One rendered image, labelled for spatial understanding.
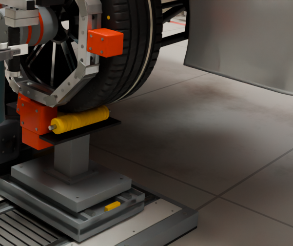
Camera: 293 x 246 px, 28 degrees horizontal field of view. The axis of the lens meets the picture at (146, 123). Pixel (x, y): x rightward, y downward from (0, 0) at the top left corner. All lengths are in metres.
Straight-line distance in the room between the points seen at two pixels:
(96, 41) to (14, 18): 0.26
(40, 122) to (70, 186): 0.31
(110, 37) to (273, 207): 1.32
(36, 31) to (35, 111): 0.30
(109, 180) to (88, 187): 0.10
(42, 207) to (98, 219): 0.23
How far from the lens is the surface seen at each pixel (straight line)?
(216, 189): 2.84
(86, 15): 1.83
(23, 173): 2.37
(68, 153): 2.28
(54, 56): 2.14
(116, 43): 1.81
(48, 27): 2.00
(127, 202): 2.30
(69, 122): 2.07
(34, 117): 2.12
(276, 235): 2.56
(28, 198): 2.34
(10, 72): 1.80
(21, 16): 1.76
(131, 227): 2.31
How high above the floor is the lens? 1.27
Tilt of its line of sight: 21 degrees down
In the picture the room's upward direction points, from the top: 5 degrees clockwise
